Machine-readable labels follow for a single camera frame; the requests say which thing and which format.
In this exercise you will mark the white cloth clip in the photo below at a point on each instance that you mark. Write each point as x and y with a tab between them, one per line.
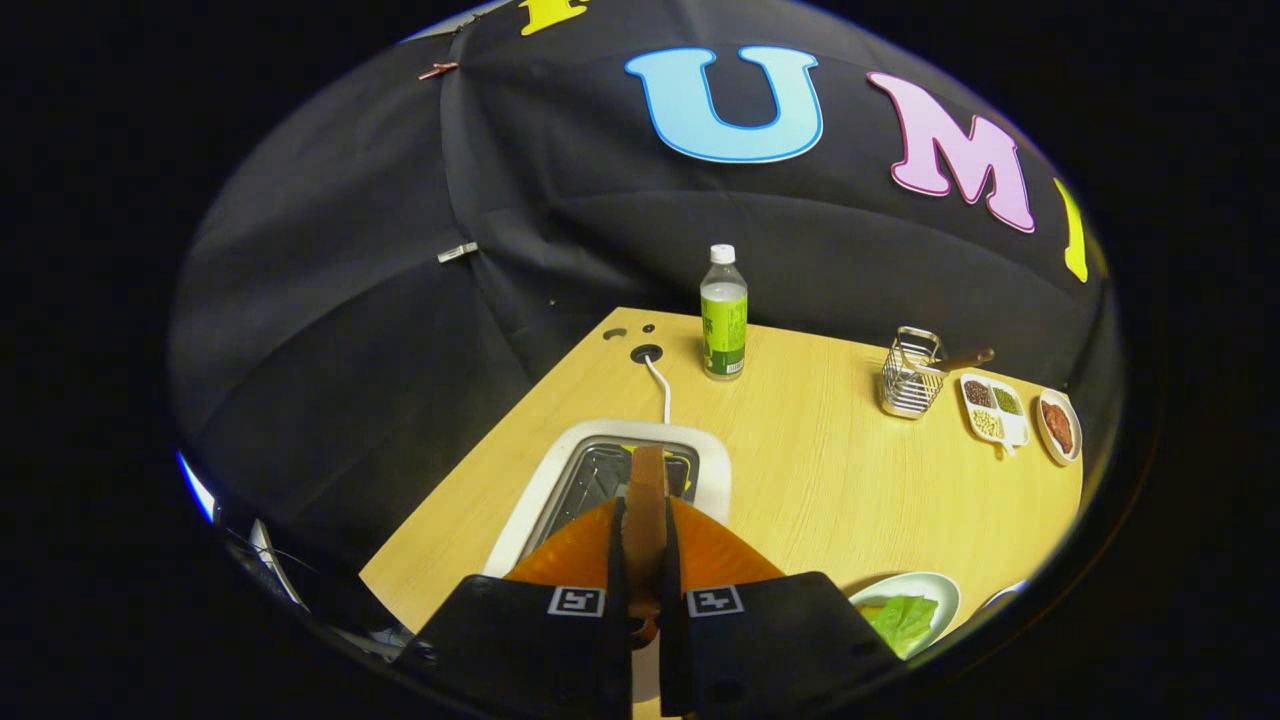
458	252

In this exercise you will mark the green lettuce leaf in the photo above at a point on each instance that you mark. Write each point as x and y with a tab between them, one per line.
905	620

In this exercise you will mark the green label water bottle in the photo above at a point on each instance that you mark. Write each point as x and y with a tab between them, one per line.
723	330

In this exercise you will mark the brown meat steak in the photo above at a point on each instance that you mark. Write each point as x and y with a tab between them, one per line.
1058	428

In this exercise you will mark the pile of green beans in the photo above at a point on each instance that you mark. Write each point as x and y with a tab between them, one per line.
1007	400

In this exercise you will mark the pile of dark beans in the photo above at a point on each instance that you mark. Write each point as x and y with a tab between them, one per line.
978	393

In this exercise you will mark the plain toast bread slice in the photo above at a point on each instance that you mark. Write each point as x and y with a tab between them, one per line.
646	520

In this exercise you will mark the white oval plate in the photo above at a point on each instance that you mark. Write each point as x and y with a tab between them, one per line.
1043	445

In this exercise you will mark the white toaster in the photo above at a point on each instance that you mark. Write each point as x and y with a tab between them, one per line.
714	470

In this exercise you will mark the pale green round plate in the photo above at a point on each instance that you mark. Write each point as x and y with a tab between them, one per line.
945	595

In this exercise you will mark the pile of yellow beans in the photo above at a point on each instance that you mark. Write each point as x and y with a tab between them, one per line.
988	423

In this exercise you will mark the white divided dish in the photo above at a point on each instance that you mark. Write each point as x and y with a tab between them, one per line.
1012	430

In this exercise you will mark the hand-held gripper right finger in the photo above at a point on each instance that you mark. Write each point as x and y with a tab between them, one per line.
672	600

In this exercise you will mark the black backdrop cloth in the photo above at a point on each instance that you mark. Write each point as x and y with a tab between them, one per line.
400	330

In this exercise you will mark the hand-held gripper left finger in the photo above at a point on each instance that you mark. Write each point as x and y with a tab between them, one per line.
618	600

